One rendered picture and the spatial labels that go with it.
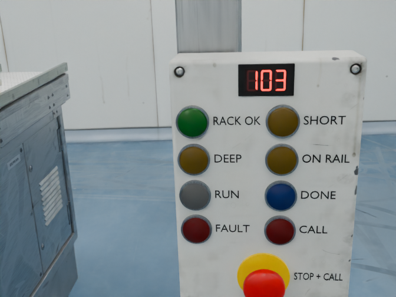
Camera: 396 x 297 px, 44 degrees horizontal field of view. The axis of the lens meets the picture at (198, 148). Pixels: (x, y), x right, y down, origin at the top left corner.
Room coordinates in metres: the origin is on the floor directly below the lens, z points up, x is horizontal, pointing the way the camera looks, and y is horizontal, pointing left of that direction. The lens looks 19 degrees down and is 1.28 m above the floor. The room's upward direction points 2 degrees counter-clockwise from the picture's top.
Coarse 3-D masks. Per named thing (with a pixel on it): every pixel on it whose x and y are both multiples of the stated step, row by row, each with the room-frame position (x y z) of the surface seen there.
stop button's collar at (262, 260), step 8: (256, 256) 0.42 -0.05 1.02; (264, 256) 0.42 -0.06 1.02; (272, 256) 0.42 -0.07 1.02; (240, 264) 0.42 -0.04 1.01; (248, 264) 0.42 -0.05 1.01; (256, 264) 0.42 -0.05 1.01; (264, 264) 0.42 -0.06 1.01; (272, 264) 0.42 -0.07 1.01; (280, 264) 0.42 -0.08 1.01; (240, 272) 0.42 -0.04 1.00; (248, 272) 0.42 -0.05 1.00; (280, 272) 0.42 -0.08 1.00; (288, 272) 0.42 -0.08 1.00; (240, 280) 0.42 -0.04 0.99; (288, 280) 0.42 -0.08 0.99
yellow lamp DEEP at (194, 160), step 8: (184, 152) 0.42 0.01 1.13; (192, 152) 0.42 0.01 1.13; (200, 152) 0.42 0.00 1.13; (184, 160) 0.42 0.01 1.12; (192, 160) 0.42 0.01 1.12; (200, 160) 0.42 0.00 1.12; (208, 160) 0.42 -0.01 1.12; (184, 168) 0.42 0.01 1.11; (192, 168) 0.42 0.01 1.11; (200, 168) 0.42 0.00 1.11
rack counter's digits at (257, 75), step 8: (248, 72) 0.42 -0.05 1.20; (256, 72) 0.42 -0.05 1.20; (264, 72) 0.42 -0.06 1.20; (272, 72) 0.42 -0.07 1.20; (280, 72) 0.42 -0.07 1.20; (248, 80) 0.42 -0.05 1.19; (256, 80) 0.42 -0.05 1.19; (264, 80) 0.42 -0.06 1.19; (272, 80) 0.42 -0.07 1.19; (280, 80) 0.42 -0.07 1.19; (248, 88) 0.42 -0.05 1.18; (256, 88) 0.42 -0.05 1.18; (264, 88) 0.42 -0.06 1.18; (272, 88) 0.42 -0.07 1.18; (280, 88) 0.42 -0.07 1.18
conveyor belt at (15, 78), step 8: (8, 72) 1.96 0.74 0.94; (16, 72) 1.95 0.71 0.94; (24, 72) 1.94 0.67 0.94; (32, 72) 1.94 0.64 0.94; (40, 72) 1.93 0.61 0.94; (64, 72) 1.95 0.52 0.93; (8, 80) 1.79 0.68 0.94; (16, 80) 1.79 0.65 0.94; (24, 80) 1.78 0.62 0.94; (8, 88) 1.65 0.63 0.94
